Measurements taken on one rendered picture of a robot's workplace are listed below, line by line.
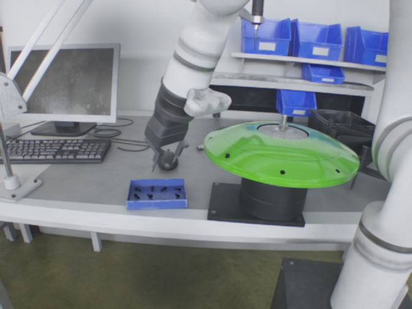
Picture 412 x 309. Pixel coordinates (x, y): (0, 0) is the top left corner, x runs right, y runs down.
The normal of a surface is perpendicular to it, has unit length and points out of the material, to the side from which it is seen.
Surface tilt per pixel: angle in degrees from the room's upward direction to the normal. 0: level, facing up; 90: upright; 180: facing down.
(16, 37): 90
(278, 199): 90
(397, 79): 108
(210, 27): 36
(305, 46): 99
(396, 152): 75
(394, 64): 116
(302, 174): 24
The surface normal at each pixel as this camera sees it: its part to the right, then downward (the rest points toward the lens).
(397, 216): -0.40, 0.34
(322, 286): 0.04, -0.92
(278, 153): -0.06, -0.78
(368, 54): -0.04, 0.52
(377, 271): -0.65, 0.26
